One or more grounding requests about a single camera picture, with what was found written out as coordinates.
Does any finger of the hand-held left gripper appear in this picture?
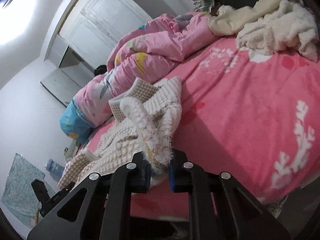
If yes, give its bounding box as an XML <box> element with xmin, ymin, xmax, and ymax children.
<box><xmin>56</xmin><ymin>182</ymin><xmax>76</xmax><ymax>199</ymax></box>

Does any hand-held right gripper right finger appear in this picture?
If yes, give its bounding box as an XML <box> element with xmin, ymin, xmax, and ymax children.
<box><xmin>169</xmin><ymin>149</ymin><xmax>292</xmax><ymax>240</ymax></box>

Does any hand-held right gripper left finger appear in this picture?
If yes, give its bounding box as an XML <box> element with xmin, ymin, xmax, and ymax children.
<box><xmin>27</xmin><ymin>151</ymin><xmax>153</xmax><ymax>240</ymax></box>

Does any beige white houndstooth coat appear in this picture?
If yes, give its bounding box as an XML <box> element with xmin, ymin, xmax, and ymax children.
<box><xmin>58</xmin><ymin>76</ymin><xmax>183</xmax><ymax>191</ymax></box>

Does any blue water bottle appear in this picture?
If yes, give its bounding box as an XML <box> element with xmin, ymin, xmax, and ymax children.
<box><xmin>45</xmin><ymin>159</ymin><xmax>65</xmax><ymax>182</ymax></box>

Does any teal patterned cloth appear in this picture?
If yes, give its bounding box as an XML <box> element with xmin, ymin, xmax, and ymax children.
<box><xmin>1</xmin><ymin>153</ymin><xmax>54</xmax><ymax>227</ymax></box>

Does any green patterned cloth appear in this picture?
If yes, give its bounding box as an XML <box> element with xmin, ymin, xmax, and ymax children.
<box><xmin>64</xmin><ymin>140</ymin><xmax>84</xmax><ymax>159</ymax></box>

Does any pink floral bed sheet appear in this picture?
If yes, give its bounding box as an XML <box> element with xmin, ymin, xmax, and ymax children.
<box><xmin>82</xmin><ymin>37</ymin><xmax>320</xmax><ymax>218</ymax></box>

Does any grey board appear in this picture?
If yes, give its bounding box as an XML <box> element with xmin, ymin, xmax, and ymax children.
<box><xmin>40</xmin><ymin>68</ymin><xmax>83</xmax><ymax>107</ymax></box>

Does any dark object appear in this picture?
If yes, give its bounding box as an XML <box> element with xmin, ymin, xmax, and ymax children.
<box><xmin>94</xmin><ymin>65</ymin><xmax>108</xmax><ymax>77</ymax></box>

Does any pink floral duvet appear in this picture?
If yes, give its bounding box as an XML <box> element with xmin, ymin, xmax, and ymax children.
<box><xmin>106</xmin><ymin>12</ymin><xmax>218</xmax><ymax>86</ymax></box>

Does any beige garment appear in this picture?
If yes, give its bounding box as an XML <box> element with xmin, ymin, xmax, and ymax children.
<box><xmin>209</xmin><ymin>0</ymin><xmax>304</xmax><ymax>36</ymax></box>

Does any white wardrobe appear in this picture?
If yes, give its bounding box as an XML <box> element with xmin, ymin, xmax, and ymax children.
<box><xmin>58</xmin><ymin>0</ymin><xmax>153</xmax><ymax>68</ymax></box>

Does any green checked cloth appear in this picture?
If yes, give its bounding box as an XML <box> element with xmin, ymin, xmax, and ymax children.
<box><xmin>194</xmin><ymin>0</ymin><xmax>216</xmax><ymax>12</ymax></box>

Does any cream fleece garment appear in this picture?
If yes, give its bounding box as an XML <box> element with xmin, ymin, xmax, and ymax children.
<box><xmin>236</xmin><ymin>6</ymin><xmax>319</xmax><ymax>62</ymax></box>

